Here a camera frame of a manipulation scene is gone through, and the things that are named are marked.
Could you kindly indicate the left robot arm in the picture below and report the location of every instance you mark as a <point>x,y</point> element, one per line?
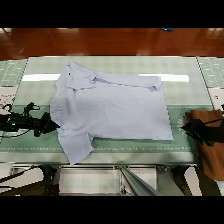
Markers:
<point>13,121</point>

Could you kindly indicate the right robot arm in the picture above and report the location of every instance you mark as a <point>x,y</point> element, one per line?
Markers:
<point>203,130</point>

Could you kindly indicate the silver frame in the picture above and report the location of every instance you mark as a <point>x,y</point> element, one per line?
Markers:
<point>110,180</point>

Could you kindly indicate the light blue polo shirt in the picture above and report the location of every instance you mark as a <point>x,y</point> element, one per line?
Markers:
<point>116,106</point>

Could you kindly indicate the brown garment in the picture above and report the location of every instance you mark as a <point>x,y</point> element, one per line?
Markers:
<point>208,146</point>

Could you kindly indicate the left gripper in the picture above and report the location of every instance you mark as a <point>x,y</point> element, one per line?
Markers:
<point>46,124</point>

